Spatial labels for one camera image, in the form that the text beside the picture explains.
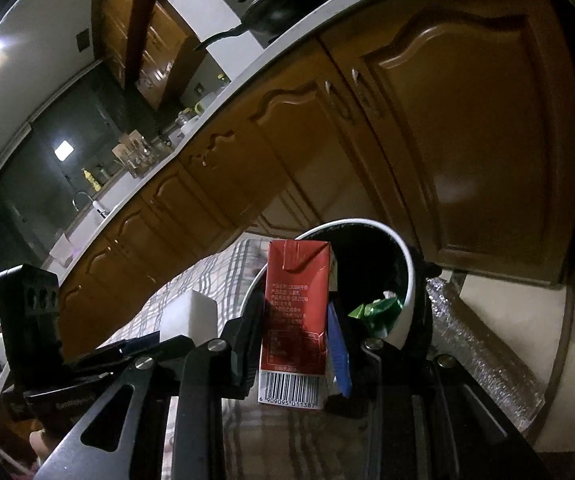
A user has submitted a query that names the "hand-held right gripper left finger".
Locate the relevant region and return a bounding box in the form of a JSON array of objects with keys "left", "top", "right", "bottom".
[{"left": 32, "top": 290, "right": 269, "bottom": 480}]

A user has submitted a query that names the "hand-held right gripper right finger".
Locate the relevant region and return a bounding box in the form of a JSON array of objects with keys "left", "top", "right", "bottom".
[{"left": 325, "top": 301, "right": 543, "bottom": 480}]

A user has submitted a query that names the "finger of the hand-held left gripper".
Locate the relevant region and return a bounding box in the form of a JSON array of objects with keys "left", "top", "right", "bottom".
[
  {"left": 74, "top": 331, "right": 161, "bottom": 367},
  {"left": 62, "top": 336, "right": 197, "bottom": 386}
]

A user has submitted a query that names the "white foam block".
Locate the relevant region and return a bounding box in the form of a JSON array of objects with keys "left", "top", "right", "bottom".
[{"left": 159, "top": 288, "right": 218, "bottom": 347}]

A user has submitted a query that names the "green wrapper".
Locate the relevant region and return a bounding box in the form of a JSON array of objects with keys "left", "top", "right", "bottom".
[{"left": 348, "top": 296, "right": 404, "bottom": 339}]

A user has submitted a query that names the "red milk carton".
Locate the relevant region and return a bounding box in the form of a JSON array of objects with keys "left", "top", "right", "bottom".
[{"left": 257, "top": 238, "right": 331, "bottom": 412}]

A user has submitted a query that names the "white-rimmed black trash bin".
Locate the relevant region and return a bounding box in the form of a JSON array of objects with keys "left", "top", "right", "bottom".
[{"left": 247, "top": 217, "right": 435, "bottom": 362}]

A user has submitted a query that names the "brown wooden cabinet door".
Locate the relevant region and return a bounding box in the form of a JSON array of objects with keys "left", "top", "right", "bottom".
[
  {"left": 177, "top": 105, "right": 318, "bottom": 242},
  {"left": 317, "top": 0, "right": 575, "bottom": 287},
  {"left": 101, "top": 200, "right": 169, "bottom": 282},
  {"left": 58, "top": 240, "right": 144, "bottom": 343},
  {"left": 240, "top": 42, "right": 418, "bottom": 242},
  {"left": 137, "top": 160, "right": 248, "bottom": 262}
]

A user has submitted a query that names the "white box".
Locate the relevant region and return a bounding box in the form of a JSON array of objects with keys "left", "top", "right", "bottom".
[{"left": 49, "top": 232, "right": 76, "bottom": 269}]

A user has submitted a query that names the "dark window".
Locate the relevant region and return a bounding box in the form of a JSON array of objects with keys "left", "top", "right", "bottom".
[{"left": 0, "top": 67, "right": 134, "bottom": 282}]

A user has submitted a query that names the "metal sink faucet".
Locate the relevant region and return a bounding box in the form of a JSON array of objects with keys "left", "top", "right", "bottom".
[{"left": 72, "top": 191, "right": 109, "bottom": 219}]

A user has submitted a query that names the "clear bubble wrap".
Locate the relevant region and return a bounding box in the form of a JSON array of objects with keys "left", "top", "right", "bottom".
[{"left": 425, "top": 275, "right": 559, "bottom": 429}]

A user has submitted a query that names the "cardboard box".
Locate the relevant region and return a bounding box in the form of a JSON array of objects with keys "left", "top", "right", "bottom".
[{"left": 112, "top": 130, "right": 144, "bottom": 164}]

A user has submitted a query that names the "black wok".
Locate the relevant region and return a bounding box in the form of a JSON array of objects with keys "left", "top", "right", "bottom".
[{"left": 193, "top": 0, "right": 329, "bottom": 52}]

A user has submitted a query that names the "brown wooden wall cabinet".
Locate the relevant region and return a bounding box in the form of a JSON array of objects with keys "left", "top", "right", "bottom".
[{"left": 92, "top": 0, "right": 206, "bottom": 111}]

